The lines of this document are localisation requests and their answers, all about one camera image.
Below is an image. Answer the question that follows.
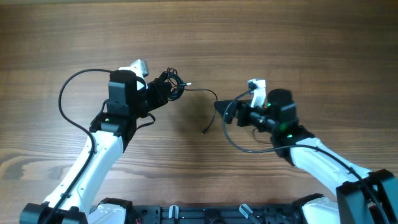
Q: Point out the black USB cable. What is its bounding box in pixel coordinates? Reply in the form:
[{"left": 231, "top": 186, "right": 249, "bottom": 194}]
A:
[{"left": 158, "top": 67, "right": 219, "bottom": 135}]

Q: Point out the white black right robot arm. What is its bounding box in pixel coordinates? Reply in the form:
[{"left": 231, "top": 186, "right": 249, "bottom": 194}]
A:
[{"left": 214, "top": 89, "right": 397, "bottom": 223}]

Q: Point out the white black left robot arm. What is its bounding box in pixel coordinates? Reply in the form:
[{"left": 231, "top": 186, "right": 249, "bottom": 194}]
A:
[{"left": 19, "top": 66, "right": 173, "bottom": 223}]

